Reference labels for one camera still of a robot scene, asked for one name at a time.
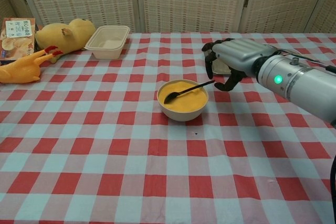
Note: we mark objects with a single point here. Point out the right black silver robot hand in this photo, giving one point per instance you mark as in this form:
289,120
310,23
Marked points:
239,53

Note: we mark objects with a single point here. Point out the black spoon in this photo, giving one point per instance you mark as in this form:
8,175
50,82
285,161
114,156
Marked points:
170,98

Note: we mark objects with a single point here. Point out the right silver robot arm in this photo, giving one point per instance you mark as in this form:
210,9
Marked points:
302,87

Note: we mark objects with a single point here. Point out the rectangular metal tray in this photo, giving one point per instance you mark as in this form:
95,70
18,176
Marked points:
221,69

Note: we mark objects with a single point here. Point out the cream round bowl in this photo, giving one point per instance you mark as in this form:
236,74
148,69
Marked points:
183,115

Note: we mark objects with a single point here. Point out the metal screen hinge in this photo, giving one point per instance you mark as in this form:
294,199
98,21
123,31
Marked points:
246,0

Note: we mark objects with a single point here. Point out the beige rectangular food container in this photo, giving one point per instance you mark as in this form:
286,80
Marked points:
105,51

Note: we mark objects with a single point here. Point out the red white checkered tablecloth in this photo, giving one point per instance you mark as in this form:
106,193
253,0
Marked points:
105,155

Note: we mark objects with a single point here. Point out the yellow plush toy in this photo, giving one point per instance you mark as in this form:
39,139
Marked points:
57,37

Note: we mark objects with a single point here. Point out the yellow rubber chicken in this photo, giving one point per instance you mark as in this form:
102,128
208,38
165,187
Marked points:
21,70

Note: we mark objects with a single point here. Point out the snack box with white label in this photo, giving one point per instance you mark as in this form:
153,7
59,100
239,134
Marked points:
15,40

